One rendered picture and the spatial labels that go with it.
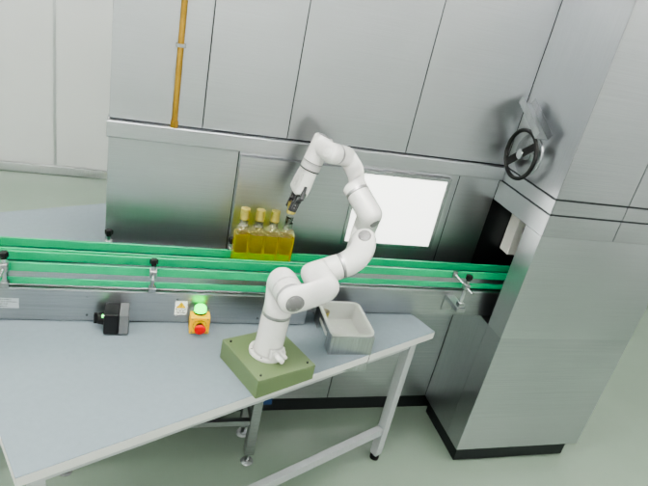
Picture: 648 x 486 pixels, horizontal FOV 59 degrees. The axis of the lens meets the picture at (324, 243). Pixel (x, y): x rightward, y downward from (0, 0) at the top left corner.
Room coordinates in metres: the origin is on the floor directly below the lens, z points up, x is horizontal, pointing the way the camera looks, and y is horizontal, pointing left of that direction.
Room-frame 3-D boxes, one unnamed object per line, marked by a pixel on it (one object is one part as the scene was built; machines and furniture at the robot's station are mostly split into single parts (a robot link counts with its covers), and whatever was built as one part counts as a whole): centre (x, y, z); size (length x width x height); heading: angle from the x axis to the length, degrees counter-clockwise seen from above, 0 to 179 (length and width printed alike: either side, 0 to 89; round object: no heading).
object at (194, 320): (1.71, 0.38, 0.79); 0.07 x 0.07 x 0.07; 20
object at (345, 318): (1.86, -0.14, 0.80); 0.22 x 0.17 x 0.09; 20
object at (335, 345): (1.89, -0.13, 0.79); 0.27 x 0.17 x 0.08; 20
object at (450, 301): (2.13, -0.60, 0.90); 0.17 x 0.05 x 0.23; 20
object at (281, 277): (1.57, 0.09, 1.05); 0.13 x 0.10 x 0.16; 26
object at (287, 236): (2.00, 0.15, 0.99); 0.06 x 0.06 x 0.21; 21
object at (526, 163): (2.33, -0.72, 1.49); 0.21 x 0.05 x 0.21; 20
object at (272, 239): (1.98, 0.20, 0.99); 0.06 x 0.06 x 0.21; 20
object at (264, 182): (2.21, -0.05, 1.15); 0.90 x 0.03 x 0.34; 110
